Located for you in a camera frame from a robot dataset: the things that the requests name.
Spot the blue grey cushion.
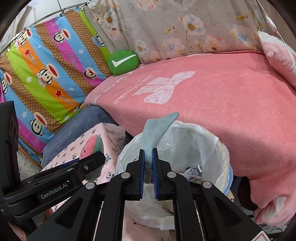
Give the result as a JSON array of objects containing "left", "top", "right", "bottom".
[{"left": 42, "top": 105, "right": 116, "bottom": 168}]

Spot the person's left hand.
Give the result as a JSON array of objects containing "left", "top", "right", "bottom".
[{"left": 8, "top": 222, "right": 28, "bottom": 241}]

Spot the grey fabric pouch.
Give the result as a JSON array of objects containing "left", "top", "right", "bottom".
[{"left": 139, "top": 112, "right": 179, "bottom": 165}]

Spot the white lined trash bin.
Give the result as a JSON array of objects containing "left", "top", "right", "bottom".
[{"left": 125, "top": 121, "right": 233, "bottom": 230}]

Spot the pink blanket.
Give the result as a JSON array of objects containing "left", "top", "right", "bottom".
[{"left": 84, "top": 51, "right": 296, "bottom": 209}]

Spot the pink panda print cloth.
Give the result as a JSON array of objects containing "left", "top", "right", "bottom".
[{"left": 43, "top": 123, "right": 125, "bottom": 184}]

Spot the green round cushion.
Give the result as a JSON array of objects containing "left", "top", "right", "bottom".
[{"left": 107, "top": 50, "right": 139, "bottom": 76}]

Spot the pink floral pillow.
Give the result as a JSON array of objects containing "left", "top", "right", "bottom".
[{"left": 257, "top": 31, "right": 296, "bottom": 88}]

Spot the colourful monkey print pillow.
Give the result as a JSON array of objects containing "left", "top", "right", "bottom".
[{"left": 1, "top": 6, "right": 111, "bottom": 165}]

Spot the grey floral bedsheet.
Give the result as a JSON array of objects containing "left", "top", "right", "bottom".
[{"left": 85, "top": 0, "right": 268, "bottom": 63}]

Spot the white cord with switch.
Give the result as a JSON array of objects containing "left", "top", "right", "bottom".
[{"left": 256, "top": 0, "right": 296, "bottom": 63}]

